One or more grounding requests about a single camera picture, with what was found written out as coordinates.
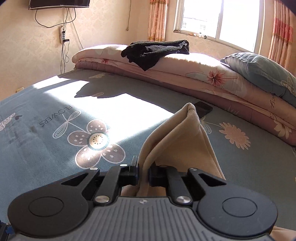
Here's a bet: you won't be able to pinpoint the floral curtain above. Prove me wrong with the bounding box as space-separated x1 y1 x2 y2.
268 1 295 69
148 0 169 42

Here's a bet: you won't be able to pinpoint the black smartphone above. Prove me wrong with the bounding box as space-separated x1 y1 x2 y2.
194 101 213 118

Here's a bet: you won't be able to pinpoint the black garment on quilt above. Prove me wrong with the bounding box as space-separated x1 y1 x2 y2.
121 40 189 71

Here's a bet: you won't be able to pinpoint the pink floral folded quilt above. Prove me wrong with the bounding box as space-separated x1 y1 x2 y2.
72 44 295 146

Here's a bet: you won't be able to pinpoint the right floral curtain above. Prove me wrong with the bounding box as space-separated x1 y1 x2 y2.
268 1 295 69

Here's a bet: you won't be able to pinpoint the left floral curtain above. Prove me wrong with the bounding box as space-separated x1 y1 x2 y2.
148 0 169 42

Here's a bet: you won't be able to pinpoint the grey-blue pillow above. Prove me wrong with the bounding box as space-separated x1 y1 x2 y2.
220 52 295 106

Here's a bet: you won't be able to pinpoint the white wall power strip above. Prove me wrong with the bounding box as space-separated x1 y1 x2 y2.
60 26 70 45

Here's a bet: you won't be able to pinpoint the beige fleece trousers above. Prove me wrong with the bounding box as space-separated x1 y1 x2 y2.
117 104 295 240

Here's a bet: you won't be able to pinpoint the wall mounted television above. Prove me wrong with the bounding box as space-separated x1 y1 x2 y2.
29 0 90 10

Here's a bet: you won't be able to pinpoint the window with white frame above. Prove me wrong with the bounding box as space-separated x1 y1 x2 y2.
174 0 264 53

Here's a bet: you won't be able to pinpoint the blue floral bed sheet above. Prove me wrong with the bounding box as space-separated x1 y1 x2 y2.
1 70 295 230

